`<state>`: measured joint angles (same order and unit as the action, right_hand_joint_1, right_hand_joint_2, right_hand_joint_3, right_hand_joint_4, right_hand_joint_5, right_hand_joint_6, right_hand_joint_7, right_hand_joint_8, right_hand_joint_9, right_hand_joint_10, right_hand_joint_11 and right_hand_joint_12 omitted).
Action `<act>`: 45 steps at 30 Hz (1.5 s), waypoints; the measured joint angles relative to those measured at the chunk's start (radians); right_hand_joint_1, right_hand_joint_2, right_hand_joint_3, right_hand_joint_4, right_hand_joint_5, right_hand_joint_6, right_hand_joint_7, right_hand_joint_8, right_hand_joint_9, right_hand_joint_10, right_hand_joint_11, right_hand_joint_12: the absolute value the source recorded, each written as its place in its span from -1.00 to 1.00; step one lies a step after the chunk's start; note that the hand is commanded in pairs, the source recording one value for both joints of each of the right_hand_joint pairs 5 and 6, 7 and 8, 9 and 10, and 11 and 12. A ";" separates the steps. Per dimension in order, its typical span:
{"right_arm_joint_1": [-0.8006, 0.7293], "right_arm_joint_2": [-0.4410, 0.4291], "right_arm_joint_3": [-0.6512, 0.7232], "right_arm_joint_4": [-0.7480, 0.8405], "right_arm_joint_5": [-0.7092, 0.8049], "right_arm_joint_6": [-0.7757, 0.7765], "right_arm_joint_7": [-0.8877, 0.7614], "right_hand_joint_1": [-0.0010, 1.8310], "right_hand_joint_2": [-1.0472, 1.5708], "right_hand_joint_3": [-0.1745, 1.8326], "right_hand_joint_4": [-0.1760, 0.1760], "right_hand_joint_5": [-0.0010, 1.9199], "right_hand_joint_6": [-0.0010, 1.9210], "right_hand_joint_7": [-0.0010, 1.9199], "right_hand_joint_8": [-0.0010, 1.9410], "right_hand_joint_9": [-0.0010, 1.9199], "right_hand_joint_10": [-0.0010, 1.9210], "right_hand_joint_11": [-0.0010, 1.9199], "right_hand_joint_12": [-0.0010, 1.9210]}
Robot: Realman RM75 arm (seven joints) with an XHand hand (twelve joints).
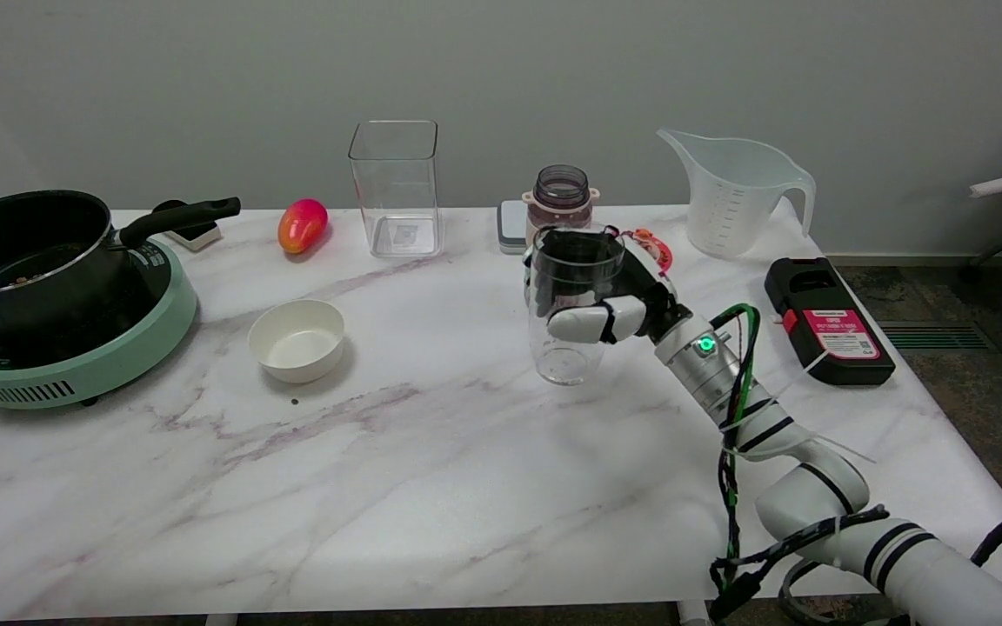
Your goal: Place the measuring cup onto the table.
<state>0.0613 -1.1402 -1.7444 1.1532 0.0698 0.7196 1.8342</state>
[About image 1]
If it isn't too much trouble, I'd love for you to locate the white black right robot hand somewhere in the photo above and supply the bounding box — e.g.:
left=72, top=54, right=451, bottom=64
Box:
left=525, top=224, right=693, bottom=344

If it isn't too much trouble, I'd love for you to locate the small clear measuring cup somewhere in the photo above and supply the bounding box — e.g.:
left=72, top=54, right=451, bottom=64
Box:
left=525, top=228, right=626, bottom=387

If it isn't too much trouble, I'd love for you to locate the large translucent measuring jug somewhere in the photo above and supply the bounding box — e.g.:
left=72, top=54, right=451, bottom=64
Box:
left=658, top=129, right=817, bottom=260

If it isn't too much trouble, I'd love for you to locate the red coaster with figurines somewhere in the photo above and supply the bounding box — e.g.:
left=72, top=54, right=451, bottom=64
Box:
left=618, top=228, right=674, bottom=276

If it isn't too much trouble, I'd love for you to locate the clear bottle with pink candy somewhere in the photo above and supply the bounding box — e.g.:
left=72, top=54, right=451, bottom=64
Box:
left=522, top=165, right=600, bottom=253

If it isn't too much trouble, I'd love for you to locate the small grey kitchen scale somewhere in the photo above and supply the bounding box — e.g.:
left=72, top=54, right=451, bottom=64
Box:
left=498, top=200, right=530, bottom=255

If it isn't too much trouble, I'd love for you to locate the black device with red label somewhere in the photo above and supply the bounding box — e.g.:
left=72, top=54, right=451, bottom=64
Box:
left=765, top=256, right=897, bottom=387

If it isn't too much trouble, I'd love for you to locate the clear square plastic container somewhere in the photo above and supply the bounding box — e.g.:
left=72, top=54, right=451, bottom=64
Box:
left=348, top=120, right=444, bottom=259

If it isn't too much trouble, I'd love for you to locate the floor vent grille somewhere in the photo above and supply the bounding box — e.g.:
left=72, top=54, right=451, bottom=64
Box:
left=877, top=322, right=993, bottom=351

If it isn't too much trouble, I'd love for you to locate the red orange mango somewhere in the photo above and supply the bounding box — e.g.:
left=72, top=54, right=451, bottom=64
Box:
left=278, top=198, right=330, bottom=255

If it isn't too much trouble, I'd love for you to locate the white round bowl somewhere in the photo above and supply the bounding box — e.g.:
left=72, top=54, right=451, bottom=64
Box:
left=248, top=299, right=346, bottom=384

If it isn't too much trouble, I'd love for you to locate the white black small gadget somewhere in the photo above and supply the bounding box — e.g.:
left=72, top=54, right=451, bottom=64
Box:
left=153, top=200, right=224, bottom=253

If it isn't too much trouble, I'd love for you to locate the mint green induction cooker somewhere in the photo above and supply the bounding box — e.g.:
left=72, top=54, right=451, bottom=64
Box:
left=0, top=236, right=199, bottom=410

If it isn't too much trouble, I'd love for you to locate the green wrist cable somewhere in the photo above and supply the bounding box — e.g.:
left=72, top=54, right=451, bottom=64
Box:
left=710, top=303, right=763, bottom=566

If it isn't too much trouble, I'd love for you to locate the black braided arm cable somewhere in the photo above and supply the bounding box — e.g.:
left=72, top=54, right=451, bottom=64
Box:
left=708, top=504, right=891, bottom=622

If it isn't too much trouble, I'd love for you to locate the black saucepan with handle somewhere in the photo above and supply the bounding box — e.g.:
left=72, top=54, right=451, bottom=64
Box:
left=0, top=190, right=242, bottom=336

